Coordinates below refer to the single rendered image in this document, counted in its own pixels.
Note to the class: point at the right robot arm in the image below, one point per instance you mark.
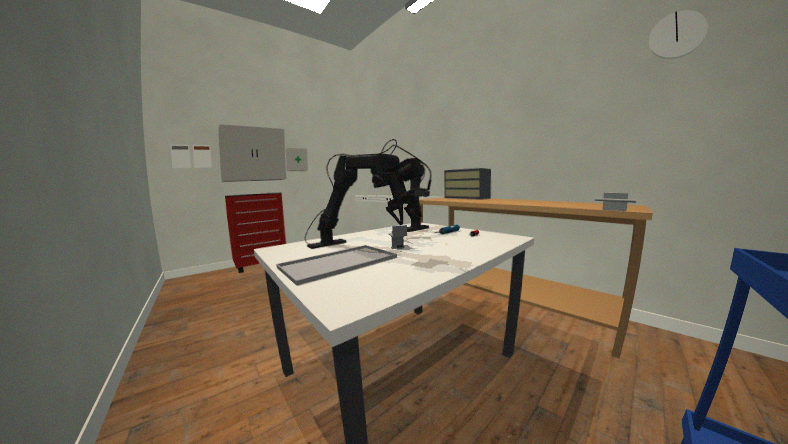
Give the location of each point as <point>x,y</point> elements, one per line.
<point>346,174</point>

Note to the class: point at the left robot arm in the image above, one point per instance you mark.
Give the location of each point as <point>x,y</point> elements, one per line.
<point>414,182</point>

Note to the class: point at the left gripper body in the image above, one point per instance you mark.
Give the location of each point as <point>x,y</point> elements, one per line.
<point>383,176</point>

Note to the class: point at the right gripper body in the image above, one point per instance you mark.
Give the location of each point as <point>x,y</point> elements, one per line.
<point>400,190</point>

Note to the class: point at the dark blue electric screwdriver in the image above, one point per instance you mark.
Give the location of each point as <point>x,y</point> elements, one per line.
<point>449,229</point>

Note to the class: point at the grey l-shaped bracket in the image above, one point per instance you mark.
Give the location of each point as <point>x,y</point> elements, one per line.
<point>398,231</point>

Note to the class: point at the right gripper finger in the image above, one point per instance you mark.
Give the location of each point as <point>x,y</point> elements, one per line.
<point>395,207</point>
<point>407,209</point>

